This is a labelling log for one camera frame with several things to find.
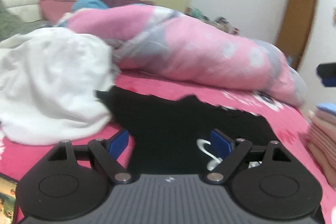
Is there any white garment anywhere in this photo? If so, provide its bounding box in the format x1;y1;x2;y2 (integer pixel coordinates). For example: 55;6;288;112
0;27;121;146

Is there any green patterned cloth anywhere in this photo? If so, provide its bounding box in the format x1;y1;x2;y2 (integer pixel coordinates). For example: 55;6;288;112
0;0;27;42

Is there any blue garment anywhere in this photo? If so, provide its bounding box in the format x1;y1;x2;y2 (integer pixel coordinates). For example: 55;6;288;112
72;0;108;10

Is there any tan folded cloth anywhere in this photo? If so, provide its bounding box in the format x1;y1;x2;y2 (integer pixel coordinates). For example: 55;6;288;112
307;143;336;183

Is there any pink checked folded cloth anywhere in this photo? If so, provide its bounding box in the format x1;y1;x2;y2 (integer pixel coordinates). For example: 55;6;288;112
307;124;336;151

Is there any pink floral blanket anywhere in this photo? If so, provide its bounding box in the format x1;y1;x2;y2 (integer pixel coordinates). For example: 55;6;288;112
0;74;336;224

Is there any brown wooden door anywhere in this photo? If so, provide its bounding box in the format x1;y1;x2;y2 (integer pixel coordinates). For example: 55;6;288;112
273;0;319;71

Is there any black smartphone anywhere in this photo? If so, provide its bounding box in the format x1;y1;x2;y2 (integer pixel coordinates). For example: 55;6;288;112
0;174;19;224

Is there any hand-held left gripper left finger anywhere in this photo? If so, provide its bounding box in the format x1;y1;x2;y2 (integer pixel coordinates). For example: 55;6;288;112
47;130;133;185

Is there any pink grey floral quilt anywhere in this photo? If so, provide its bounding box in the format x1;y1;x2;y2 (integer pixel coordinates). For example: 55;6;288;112
58;5;309;109

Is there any blue folded cloth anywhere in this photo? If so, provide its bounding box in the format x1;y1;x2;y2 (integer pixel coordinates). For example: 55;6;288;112
316;103;336;115

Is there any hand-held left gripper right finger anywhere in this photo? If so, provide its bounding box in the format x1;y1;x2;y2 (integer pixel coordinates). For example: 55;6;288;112
205;129;292;185

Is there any black printed t-shirt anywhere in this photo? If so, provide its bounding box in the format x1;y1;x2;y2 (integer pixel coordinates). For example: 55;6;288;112
96;86;279;174

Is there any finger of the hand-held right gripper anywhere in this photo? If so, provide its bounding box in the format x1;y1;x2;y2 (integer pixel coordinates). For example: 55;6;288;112
316;63;336;88

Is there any pink pillow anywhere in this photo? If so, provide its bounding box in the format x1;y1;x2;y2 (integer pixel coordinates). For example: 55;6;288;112
39;0;76;26

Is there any dresser clutter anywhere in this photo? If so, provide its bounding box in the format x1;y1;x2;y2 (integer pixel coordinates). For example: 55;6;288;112
186;7;240;35

